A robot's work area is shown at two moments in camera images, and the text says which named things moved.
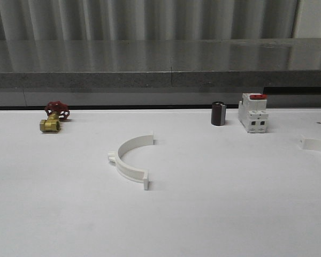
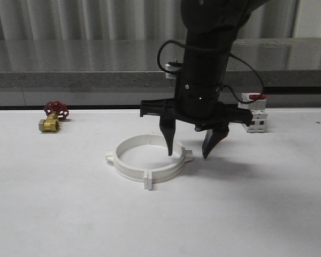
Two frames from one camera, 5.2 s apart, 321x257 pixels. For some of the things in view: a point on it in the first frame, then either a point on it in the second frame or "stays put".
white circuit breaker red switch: x=252 y=113 stays put
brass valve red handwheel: x=56 y=111 stays put
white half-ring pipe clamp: x=315 y=144 to x=159 y=175
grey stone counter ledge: x=304 y=62 stays put
